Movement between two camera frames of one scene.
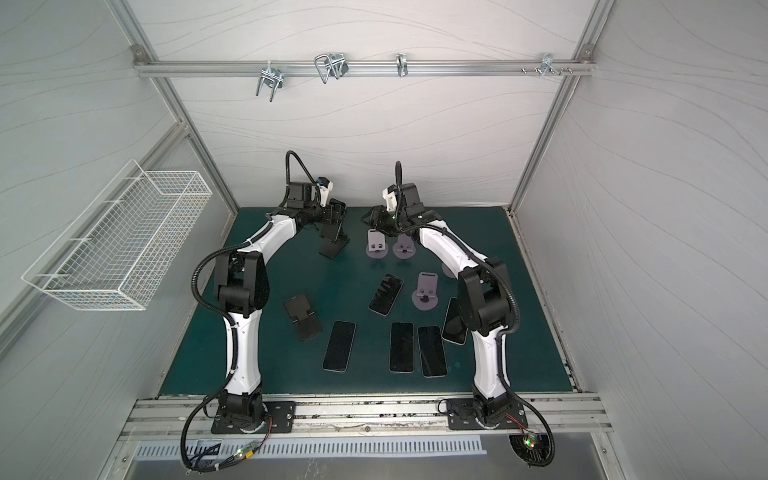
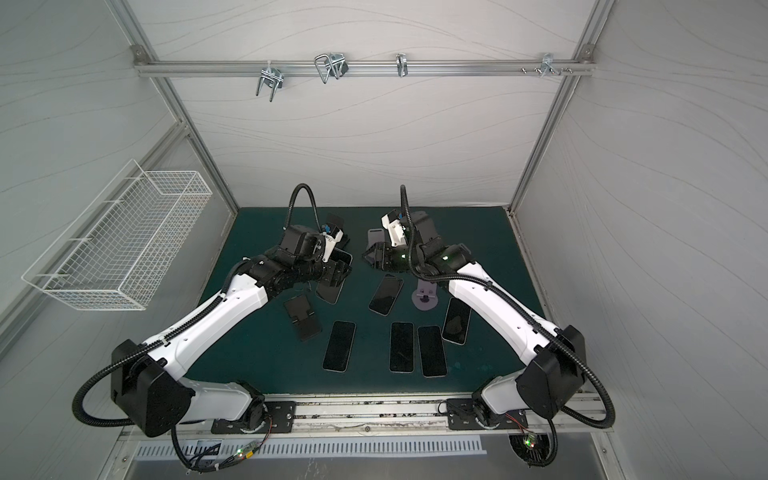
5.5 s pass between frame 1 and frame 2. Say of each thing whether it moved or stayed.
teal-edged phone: stayed
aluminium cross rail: stayed
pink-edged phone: stayed
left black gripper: moved
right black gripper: moved
